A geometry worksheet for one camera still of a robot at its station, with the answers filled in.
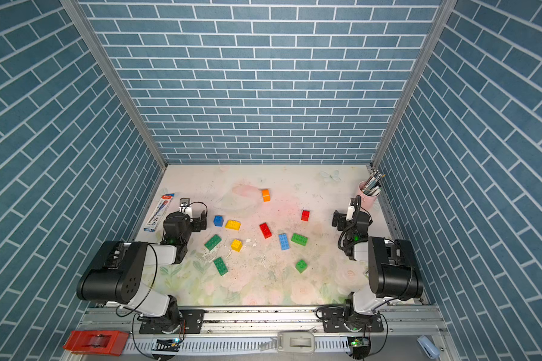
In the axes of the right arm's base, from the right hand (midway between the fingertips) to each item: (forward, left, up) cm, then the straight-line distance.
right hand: (350, 212), depth 95 cm
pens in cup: (+10, -9, +6) cm, 15 cm away
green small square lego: (-24, +20, -2) cm, 32 cm away
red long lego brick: (-9, +36, -4) cm, 38 cm away
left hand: (-6, +65, +2) cm, 65 cm away
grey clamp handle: (-47, +23, -3) cm, 53 cm away
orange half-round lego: (+9, +38, -4) cm, 39 cm away
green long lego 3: (-25, +51, -5) cm, 57 cm away
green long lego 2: (-16, +57, -5) cm, 59 cm away
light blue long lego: (-14, +27, -5) cm, 31 cm away
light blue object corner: (-46, -20, -4) cm, 50 cm away
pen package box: (+2, +85, -5) cm, 86 cm away
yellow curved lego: (-8, +51, -4) cm, 52 cm away
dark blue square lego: (-7, +57, -3) cm, 57 cm away
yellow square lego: (-18, +46, -3) cm, 50 cm away
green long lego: (-12, +22, -6) cm, 25 cm away
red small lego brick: (-1, +19, -4) cm, 19 cm away
